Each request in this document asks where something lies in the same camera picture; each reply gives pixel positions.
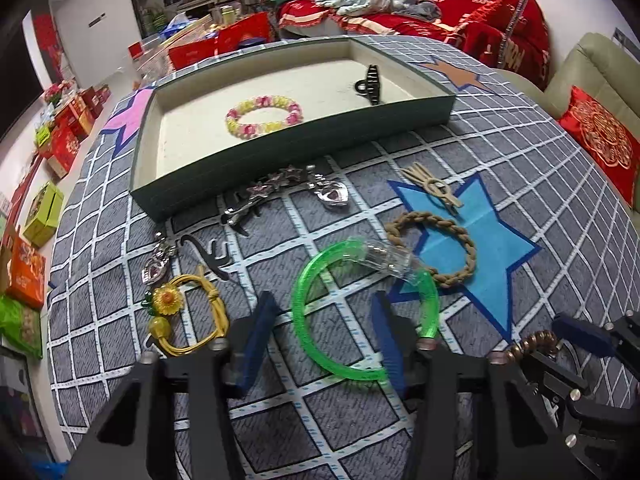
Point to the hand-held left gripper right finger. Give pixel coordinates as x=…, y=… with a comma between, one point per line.
x=390, y=345

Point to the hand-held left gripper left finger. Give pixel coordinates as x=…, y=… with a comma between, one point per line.
x=260, y=340

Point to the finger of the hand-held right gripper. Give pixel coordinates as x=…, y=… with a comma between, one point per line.
x=557, y=372
x=585, y=334

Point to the green transparent bangle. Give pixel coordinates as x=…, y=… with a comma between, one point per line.
x=300, y=305

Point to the beige hair clip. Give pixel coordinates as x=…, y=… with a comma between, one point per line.
x=440, y=187

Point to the green jewelry tray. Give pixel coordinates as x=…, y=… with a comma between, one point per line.
x=200, y=135

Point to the small black hairpin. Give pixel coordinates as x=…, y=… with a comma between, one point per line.
x=217, y=260

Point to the red embroidered cushion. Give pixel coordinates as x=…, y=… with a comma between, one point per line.
x=605, y=135

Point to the grey checked star tablecloth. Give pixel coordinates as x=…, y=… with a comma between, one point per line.
x=500, y=125

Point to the green plastic packet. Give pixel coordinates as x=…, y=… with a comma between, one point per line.
x=20, y=327

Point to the orange snack box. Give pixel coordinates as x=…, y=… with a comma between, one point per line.
x=25, y=272

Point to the green cardboard box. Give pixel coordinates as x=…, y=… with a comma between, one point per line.
x=42, y=215

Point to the black claw hair clip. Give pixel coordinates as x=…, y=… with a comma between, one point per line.
x=372, y=85

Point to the beige armchair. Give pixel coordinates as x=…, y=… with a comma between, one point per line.
x=600, y=60

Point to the red gift box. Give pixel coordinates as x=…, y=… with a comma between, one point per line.
x=60, y=150
x=82, y=110

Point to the red gift bag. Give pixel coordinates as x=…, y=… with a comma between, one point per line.
x=245, y=32

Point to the pink flower bouquet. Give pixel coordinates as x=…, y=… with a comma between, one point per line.
x=55, y=94

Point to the clear plastic jar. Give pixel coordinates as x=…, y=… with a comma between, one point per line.
x=228, y=14

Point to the metal pole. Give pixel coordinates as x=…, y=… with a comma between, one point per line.
x=520, y=5

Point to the grey garment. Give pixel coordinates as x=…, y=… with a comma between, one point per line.
x=422, y=10

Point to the white table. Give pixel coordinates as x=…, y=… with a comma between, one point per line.
x=200, y=0

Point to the black television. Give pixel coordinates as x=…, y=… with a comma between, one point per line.
x=20, y=75

